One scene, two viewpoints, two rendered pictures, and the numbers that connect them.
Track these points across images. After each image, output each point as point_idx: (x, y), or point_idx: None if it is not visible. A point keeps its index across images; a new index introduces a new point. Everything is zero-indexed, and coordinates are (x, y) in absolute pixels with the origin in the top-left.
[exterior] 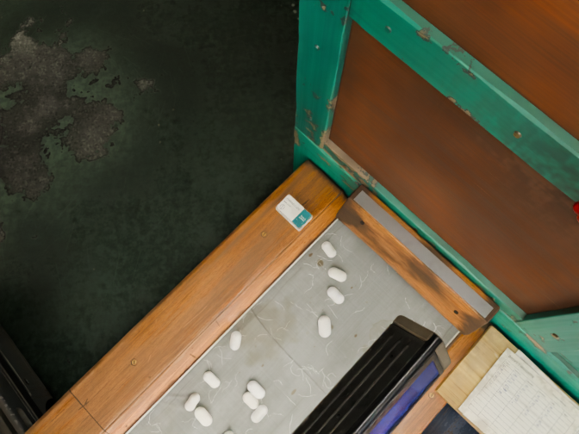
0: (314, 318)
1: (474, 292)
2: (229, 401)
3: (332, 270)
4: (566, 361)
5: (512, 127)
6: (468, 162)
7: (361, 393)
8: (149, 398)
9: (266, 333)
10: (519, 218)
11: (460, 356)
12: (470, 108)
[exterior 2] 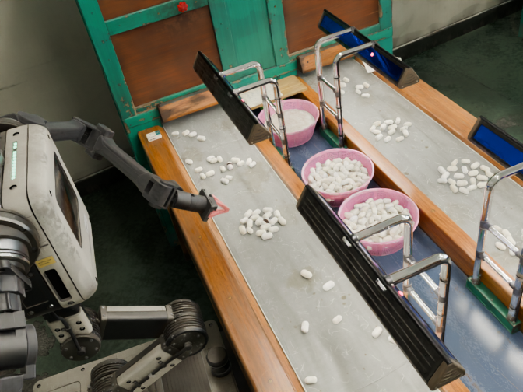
0: (197, 142)
1: None
2: (210, 168)
3: (183, 132)
4: (245, 75)
5: (156, 13)
6: (162, 41)
7: (203, 67)
8: (192, 187)
9: (193, 155)
10: (183, 40)
11: None
12: (147, 21)
